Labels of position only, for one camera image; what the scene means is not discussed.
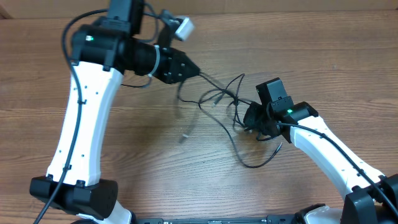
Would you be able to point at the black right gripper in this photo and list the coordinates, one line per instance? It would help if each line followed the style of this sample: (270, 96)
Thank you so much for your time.
(259, 116)

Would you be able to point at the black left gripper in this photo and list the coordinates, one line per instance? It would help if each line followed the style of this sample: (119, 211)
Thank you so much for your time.
(168, 66)

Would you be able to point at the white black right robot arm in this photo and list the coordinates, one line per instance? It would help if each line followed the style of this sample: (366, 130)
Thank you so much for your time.
(368, 195)

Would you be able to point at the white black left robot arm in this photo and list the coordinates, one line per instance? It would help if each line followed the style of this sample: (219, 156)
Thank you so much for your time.
(101, 53)

